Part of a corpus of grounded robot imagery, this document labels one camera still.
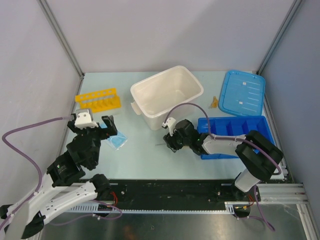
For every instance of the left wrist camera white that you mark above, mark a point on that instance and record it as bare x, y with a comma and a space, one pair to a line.
84, 119

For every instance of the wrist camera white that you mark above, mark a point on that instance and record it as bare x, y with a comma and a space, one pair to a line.
84, 119
169, 124

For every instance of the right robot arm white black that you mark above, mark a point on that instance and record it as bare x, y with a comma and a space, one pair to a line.
260, 157

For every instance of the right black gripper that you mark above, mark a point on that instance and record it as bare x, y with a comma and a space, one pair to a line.
170, 141

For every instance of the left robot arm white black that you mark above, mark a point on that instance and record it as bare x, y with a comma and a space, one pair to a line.
82, 152

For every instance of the clear glass slide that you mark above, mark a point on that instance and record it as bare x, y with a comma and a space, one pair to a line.
117, 112

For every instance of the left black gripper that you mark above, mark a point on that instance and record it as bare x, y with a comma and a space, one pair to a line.
107, 132

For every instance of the yellow test tube rack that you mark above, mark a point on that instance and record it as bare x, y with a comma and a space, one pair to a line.
99, 101

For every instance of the white plastic tub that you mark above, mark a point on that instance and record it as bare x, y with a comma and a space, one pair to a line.
156, 95

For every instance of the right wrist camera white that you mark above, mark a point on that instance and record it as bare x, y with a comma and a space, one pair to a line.
169, 124

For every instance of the blue plastic lid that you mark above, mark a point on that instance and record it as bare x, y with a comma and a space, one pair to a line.
242, 94

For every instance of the brown bottle brush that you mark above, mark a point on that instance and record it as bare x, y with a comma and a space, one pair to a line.
164, 144

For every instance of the blue face mask in bag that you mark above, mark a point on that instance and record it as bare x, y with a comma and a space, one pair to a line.
115, 141

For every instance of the small tan rubber piece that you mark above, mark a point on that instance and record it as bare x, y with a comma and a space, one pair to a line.
215, 103

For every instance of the blue compartment tray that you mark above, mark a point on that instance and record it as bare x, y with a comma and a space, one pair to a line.
233, 126

